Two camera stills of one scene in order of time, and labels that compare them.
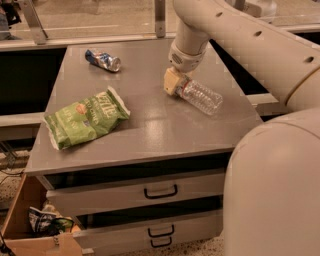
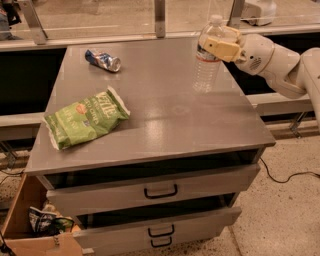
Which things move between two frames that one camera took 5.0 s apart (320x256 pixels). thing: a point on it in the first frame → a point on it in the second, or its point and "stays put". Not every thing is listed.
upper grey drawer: [68, 200] stays put
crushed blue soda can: [104, 60] stays put
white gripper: [184, 61] → [256, 55]
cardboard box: [18, 234] stays put
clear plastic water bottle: [206, 100] → [207, 65]
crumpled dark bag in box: [48, 223] stays put
